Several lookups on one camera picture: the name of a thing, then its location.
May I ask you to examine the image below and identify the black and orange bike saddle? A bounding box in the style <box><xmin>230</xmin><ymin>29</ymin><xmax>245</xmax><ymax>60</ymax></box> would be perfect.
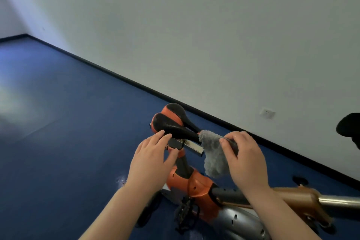
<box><xmin>150</xmin><ymin>103</ymin><xmax>203</xmax><ymax>143</ymax></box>

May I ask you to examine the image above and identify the black baseboard strip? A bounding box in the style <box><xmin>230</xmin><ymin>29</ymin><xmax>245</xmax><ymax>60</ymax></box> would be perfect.
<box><xmin>0</xmin><ymin>33</ymin><xmax>360</xmax><ymax>191</ymax></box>

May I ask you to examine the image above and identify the person's right forearm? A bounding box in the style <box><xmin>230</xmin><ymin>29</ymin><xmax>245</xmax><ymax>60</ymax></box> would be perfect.
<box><xmin>244</xmin><ymin>186</ymin><xmax>322</xmax><ymax>240</ymax></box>

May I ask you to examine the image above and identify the white wall socket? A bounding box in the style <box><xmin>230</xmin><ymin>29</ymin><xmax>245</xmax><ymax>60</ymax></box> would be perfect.
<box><xmin>259</xmin><ymin>107</ymin><xmax>276</xmax><ymax>120</ymax></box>

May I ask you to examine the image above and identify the orange exercise bike frame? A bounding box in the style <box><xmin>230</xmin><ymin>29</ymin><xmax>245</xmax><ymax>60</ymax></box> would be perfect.
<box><xmin>160</xmin><ymin>138</ymin><xmax>360</xmax><ymax>240</ymax></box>

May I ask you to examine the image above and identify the black adjustment knob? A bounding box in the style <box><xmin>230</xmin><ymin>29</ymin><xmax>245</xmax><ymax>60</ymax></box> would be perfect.
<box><xmin>292</xmin><ymin>176</ymin><xmax>309</xmax><ymax>187</ymax></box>

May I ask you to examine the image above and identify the black handlebar grip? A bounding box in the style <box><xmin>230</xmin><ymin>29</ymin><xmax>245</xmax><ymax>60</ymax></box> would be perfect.
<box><xmin>336</xmin><ymin>113</ymin><xmax>360</xmax><ymax>151</ymax></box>

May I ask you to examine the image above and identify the black bike pedal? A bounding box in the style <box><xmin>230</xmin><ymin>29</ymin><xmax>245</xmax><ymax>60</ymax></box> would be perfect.
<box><xmin>174</xmin><ymin>196</ymin><xmax>201</xmax><ymax>235</ymax></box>

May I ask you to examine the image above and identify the person's right hand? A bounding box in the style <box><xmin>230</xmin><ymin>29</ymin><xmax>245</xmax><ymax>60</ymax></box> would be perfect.
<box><xmin>219</xmin><ymin>131</ymin><xmax>270</xmax><ymax>196</ymax></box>

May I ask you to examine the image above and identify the grey fluffy cleaning cloth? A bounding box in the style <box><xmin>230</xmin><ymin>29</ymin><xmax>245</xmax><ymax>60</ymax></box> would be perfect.
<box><xmin>198</xmin><ymin>130</ymin><xmax>239</xmax><ymax>179</ymax></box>

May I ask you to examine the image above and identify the person's left hand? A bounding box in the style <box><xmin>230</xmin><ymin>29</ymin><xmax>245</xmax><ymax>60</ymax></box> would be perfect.
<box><xmin>126</xmin><ymin>130</ymin><xmax>179</xmax><ymax>193</ymax></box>

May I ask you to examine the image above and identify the person's left forearm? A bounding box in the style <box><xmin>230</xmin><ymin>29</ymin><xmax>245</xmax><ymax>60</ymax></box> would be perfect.
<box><xmin>79</xmin><ymin>183</ymin><xmax>167</xmax><ymax>240</ymax></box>

